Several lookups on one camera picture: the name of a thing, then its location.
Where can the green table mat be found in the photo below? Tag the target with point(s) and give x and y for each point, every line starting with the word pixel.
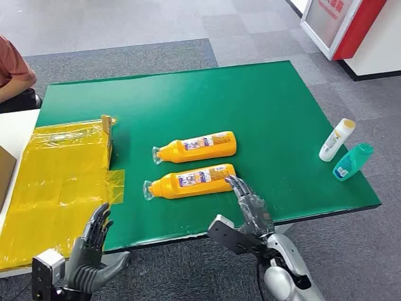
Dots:
pixel 250 108

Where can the red and white display stand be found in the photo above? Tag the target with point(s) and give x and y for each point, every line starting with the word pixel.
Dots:
pixel 347 25

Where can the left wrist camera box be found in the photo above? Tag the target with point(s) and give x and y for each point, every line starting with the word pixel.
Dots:
pixel 45 272

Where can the orange bottle with clear cap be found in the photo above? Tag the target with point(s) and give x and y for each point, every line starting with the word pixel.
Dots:
pixel 191 182
pixel 194 148

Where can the white bottle with yellow cap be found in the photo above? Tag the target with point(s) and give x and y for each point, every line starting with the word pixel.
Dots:
pixel 335 141

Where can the teal green plastic bottle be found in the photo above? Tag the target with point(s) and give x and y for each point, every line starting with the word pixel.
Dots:
pixel 352 163

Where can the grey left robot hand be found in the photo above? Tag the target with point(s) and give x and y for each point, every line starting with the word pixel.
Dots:
pixel 86 253

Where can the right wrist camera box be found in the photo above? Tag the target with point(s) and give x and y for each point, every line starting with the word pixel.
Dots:
pixel 228 237

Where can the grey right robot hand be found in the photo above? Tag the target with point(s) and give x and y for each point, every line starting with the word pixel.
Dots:
pixel 253 216

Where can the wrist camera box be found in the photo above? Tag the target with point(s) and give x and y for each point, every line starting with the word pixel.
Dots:
pixel 228 237
pixel 45 272

